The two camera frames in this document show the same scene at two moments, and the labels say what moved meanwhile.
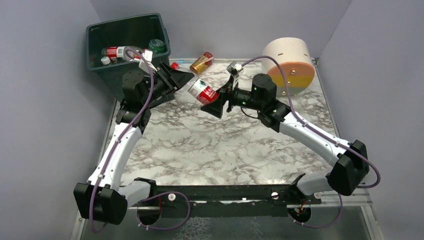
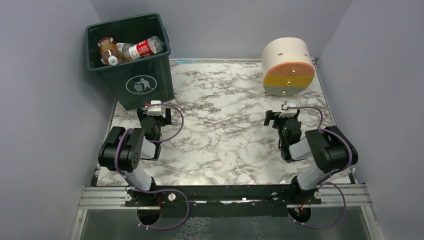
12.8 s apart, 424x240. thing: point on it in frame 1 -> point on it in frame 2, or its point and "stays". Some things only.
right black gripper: (228, 98) -> (279, 117)
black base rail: (223, 201) stays
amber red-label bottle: (202, 63) -> (110, 53)
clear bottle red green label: (197, 88) -> (152, 45)
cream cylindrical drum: (295, 57) stays
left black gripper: (162, 79) -> (154, 117)
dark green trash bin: (137, 31) stays
